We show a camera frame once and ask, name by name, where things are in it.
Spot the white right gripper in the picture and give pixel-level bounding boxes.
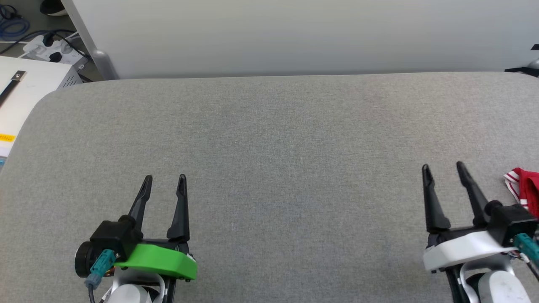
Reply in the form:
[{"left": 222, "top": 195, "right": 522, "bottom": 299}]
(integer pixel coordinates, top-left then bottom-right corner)
[{"left": 421, "top": 161, "right": 518, "bottom": 273}]

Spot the red white varsity garment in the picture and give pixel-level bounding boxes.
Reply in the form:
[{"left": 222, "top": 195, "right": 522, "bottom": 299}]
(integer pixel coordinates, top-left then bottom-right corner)
[{"left": 503, "top": 167, "right": 539, "bottom": 219}]

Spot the right camera cable teal plug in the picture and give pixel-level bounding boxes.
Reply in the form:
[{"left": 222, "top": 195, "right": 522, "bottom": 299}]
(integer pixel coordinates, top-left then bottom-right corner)
[{"left": 512, "top": 234, "right": 539, "bottom": 282}]

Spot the white partition board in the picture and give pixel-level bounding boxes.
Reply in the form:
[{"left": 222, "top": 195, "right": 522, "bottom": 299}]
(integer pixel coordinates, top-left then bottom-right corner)
[{"left": 61, "top": 0, "right": 539, "bottom": 80}]

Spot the blue coiled cable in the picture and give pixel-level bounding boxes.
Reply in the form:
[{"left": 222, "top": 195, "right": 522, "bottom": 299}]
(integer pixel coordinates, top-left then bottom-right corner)
[{"left": 0, "top": 4, "right": 31, "bottom": 40}]

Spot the grey metal partition foot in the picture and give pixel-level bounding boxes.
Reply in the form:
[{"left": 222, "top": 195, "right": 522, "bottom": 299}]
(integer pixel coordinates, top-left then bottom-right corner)
[{"left": 91, "top": 50, "right": 120, "bottom": 80}]

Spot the white power strip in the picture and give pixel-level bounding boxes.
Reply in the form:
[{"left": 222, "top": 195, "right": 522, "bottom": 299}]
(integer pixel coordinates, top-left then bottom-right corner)
[{"left": 22, "top": 35, "right": 88, "bottom": 66}]

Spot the black strap metal buckle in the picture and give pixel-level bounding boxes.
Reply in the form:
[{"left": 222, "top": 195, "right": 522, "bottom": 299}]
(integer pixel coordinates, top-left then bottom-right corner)
[{"left": 0, "top": 71, "right": 28, "bottom": 106}]

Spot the black round object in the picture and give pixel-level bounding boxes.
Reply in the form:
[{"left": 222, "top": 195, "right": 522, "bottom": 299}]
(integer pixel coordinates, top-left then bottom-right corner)
[{"left": 40, "top": 0, "right": 69, "bottom": 16}]

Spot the white metal cabinet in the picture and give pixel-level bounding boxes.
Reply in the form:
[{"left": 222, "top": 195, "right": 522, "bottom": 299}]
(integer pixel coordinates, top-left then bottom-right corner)
[{"left": 0, "top": 56, "right": 83, "bottom": 169}]

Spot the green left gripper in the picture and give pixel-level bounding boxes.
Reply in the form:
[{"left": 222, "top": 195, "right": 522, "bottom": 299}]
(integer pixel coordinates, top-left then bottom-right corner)
[{"left": 114, "top": 174, "right": 197, "bottom": 281}]

